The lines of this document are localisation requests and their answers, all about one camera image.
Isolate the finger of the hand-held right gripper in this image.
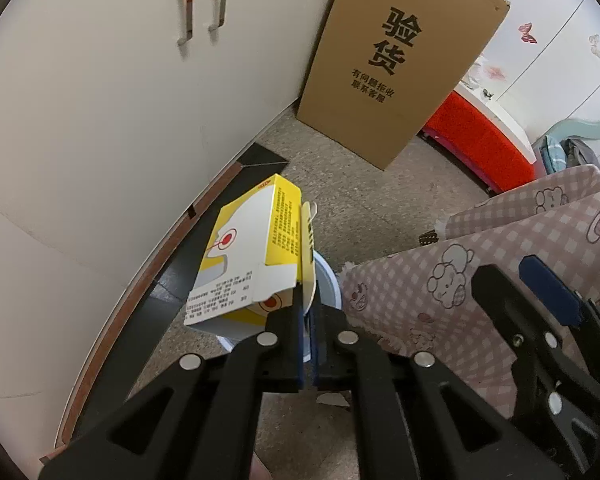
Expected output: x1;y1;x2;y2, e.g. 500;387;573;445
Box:
519;254;600;387
471;263;589;427

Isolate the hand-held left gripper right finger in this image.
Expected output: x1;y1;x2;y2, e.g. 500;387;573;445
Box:
310;280;567;480

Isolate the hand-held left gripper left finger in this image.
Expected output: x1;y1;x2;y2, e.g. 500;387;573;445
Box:
40;304;304;480

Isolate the white round bin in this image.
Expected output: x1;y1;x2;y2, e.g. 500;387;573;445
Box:
215;250;342;367

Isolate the yellow white carton box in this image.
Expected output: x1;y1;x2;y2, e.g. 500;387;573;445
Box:
182;173;319;344

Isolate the white paper scrap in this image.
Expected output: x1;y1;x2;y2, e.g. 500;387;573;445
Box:
315;392;349;409

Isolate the pink checked tablecloth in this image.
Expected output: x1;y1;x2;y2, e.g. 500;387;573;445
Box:
339;163;600;412

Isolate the teal plaid pillow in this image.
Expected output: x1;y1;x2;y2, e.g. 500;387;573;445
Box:
538;134;566;177

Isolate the grey duvet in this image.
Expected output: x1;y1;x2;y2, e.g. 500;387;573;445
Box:
562;137;600;169

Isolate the red storage box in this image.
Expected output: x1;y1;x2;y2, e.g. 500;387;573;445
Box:
422;82;538;197

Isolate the white wardrobe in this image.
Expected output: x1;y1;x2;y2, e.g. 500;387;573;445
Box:
449;0;600;127

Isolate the large cardboard box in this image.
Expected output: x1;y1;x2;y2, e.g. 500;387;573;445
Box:
295;0;510;171

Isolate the white low cabinet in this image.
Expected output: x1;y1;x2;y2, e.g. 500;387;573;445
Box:
0;0;352;467

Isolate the metal cabinet handle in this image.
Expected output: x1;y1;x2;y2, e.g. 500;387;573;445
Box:
208;0;229;36
174;0;195;47

